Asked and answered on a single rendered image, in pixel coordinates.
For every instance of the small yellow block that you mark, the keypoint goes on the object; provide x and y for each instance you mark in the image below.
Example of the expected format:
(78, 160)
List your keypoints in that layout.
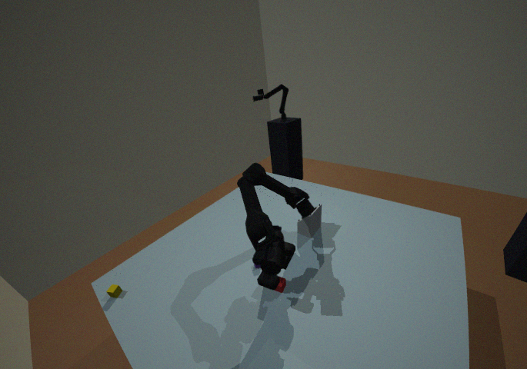
(114, 291)

